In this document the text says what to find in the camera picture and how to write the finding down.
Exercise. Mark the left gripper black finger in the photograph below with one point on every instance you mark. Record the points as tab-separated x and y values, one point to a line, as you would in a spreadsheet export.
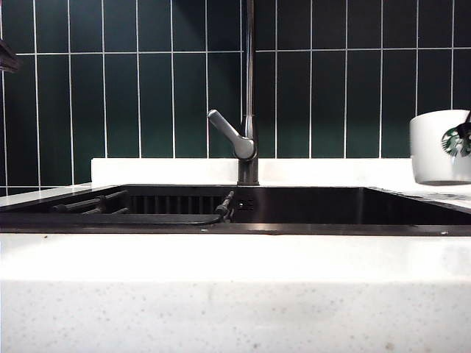
7	59

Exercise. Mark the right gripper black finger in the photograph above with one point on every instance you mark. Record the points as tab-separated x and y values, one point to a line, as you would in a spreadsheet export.
465	128

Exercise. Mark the white Starbucks logo mug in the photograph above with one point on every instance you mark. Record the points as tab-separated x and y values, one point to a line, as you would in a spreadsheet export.
428	154

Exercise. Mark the black sink basin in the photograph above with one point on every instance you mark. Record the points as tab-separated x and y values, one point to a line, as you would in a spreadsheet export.
331	209

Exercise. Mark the black sink drain rack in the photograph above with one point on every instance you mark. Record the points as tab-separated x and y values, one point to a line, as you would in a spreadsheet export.
110	219

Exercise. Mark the dark metal faucet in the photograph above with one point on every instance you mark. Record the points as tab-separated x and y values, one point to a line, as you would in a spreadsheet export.
248	73

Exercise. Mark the small black sink rod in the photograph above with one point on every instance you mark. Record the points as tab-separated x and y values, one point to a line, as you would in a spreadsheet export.
225	206

